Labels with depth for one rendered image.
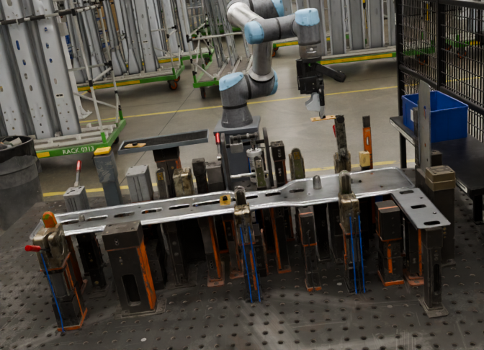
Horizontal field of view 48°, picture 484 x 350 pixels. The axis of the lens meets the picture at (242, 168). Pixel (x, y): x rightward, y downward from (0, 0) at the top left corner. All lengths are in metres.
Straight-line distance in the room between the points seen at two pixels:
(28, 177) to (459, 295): 3.63
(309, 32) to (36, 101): 4.85
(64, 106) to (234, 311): 4.67
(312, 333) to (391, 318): 0.25
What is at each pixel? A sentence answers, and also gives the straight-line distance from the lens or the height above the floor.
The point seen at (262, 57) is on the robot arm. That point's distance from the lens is 2.43.
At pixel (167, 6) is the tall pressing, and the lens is 11.58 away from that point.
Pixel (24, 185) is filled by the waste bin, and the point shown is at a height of 0.38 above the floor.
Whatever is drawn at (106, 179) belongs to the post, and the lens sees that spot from 2.34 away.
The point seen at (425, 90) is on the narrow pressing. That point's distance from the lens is 1.98.
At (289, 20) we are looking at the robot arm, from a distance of 1.91.
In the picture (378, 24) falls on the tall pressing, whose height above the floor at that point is 0.65.
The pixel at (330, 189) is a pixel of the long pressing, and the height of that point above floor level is 1.00.
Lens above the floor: 1.79
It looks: 20 degrees down
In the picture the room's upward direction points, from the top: 8 degrees counter-clockwise
